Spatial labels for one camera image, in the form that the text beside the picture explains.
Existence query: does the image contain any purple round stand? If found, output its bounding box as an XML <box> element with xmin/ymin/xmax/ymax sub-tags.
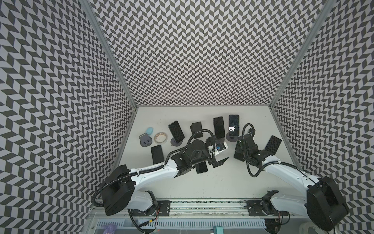
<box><xmin>138</xmin><ymin>133</ymin><xmax>153</xmax><ymax>147</ymax></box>
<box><xmin>226</xmin><ymin>133</ymin><xmax>238</xmax><ymax>142</ymax></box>
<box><xmin>170</xmin><ymin>138</ymin><xmax>183</xmax><ymax>147</ymax></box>

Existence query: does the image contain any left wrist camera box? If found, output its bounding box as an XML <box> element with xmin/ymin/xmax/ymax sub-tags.
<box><xmin>207</xmin><ymin>142</ymin><xmax>228</xmax><ymax>156</ymax></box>

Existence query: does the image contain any aluminium corner post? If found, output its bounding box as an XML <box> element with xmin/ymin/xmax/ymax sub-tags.
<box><xmin>269</xmin><ymin>1</ymin><xmax>336</xmax><ymax>110</ymax></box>
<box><xmin>79</xmin><ymin>0</ymin><xmax>137</xmax><ymax>109</ymax></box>

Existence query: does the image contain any light blue earbuds case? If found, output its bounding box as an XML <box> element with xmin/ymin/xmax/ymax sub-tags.
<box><xmin>146</xmin><ymin>127</ymin><xmax>153</xmax><ymax>136</ymax></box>

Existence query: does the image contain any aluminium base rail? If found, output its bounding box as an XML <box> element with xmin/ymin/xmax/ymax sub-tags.
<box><xmin>87</xmin><ymin>198</ymin><xmax>331</xmax><ymax>230</ymax></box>

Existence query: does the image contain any aluminium corner post right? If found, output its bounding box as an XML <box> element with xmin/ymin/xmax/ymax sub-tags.
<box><xmin>269</xmin><ymin>1</ymin><xmax>336</xmax><ymax>110</ymax></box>

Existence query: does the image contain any purple phone on stand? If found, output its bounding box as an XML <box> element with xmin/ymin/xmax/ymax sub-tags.
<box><xmin>213</xmin><ymin>117</ymin><xmax>226</xmax><ymax>138</ymax></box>

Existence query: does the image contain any phone back right on stand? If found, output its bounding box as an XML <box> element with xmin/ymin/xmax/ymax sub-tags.
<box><xmin>228</xmin><ymin>115</ymin><xmax>240</xmax><ymax>137</ymax></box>

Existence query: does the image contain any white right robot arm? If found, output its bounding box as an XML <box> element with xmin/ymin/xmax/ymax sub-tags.
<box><xmin>237</xmin><ymin>123</ymin><xmax>350</xmax><ymax>232</ymax></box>

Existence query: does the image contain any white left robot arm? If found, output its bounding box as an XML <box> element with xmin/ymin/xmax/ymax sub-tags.
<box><xmin>91</xmin><ymin>129</ymin><xmax>228</xmax><ymax>216</ymax></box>

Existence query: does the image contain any aluminium corner post left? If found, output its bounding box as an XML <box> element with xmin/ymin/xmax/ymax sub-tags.
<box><xmin>79</xmin><ymin>0</ymin><xmax>137</xmax><ymax>109</ymax></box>

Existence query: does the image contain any clear packing tape roll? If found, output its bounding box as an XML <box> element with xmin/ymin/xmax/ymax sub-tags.
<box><xmin>154</xmin><ymin>132</ymin><xmax>168</xmax><ymax>144</ymax></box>

